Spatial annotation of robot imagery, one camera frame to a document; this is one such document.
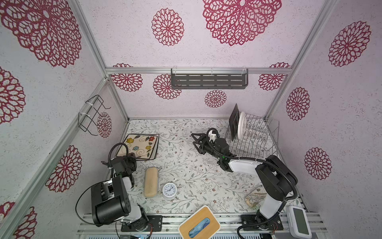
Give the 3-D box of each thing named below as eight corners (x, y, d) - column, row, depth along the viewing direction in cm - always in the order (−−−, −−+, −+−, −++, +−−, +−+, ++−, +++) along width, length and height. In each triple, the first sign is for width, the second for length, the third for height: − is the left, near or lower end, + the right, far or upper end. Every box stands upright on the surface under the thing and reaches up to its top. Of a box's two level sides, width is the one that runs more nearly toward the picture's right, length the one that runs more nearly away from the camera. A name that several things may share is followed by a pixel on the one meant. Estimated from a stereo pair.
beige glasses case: (144, 198, 83) (142, 196, 81) (147, 170, 94) (145, 167, 91) (157, 196, 84) (156, 194, 81) (158, 169, 95) (157, 166, 92)
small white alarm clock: (162, 199, 83) (161, 196, 80) (164, 185, 88) (163, 182, 85) (176, 199, 83) (176, 196, 80) (177, 185, 88) (177, 182, 85)
